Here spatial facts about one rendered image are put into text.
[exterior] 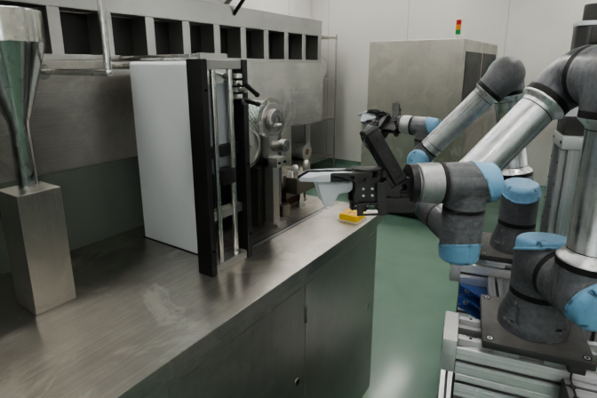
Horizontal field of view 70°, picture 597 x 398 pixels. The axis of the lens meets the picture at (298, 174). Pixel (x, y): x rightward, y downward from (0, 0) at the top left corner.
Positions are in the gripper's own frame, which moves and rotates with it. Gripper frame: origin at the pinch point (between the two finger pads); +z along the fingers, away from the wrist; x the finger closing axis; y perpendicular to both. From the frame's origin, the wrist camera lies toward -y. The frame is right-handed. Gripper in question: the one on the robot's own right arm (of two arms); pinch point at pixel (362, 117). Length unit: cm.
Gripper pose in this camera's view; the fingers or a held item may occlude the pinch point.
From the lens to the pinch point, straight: 187.4
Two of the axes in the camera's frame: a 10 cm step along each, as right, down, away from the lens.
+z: -7.4, -1.6, 6.6
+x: 4.3, 6.5, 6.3
